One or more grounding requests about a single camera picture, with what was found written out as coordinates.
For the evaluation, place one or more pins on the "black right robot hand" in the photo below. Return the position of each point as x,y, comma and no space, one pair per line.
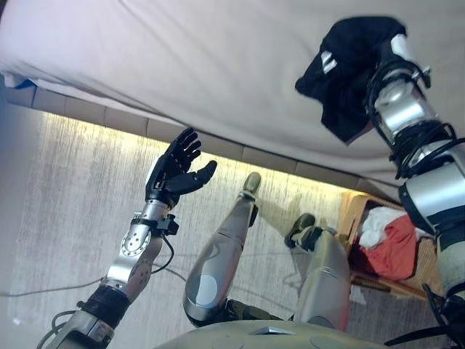
399,69

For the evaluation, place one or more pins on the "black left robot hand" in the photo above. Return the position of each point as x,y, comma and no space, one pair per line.
174,171

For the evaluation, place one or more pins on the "black garment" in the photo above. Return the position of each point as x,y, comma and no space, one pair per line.
341,72

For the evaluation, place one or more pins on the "white garment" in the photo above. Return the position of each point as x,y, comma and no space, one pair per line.
374,225

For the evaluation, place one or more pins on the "orange garment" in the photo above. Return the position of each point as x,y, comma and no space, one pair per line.
392,254

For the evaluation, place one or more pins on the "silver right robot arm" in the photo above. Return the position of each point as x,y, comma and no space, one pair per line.
403,109

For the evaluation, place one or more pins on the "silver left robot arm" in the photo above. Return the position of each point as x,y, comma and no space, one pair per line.
134,247

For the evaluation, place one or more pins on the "bed with grey cover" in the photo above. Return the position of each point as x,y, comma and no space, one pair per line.
181,54

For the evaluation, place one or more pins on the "woven wicker basket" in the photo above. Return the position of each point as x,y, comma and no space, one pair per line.
354,218

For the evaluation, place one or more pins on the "grey left robot leg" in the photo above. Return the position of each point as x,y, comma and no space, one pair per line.
214,261

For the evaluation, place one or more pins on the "grey robot leg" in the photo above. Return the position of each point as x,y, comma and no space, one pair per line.
214,261
323,276

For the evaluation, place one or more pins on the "grey streaked rug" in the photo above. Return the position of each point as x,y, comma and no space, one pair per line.
72,200

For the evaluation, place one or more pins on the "grey right robot leg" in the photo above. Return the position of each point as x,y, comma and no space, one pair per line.
323,276

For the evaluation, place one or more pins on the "grey robot torso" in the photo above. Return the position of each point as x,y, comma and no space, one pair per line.
254,338

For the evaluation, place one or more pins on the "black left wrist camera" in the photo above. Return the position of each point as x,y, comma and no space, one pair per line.
169,224

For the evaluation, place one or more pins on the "beige padded bed frame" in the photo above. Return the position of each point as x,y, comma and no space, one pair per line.
225,145

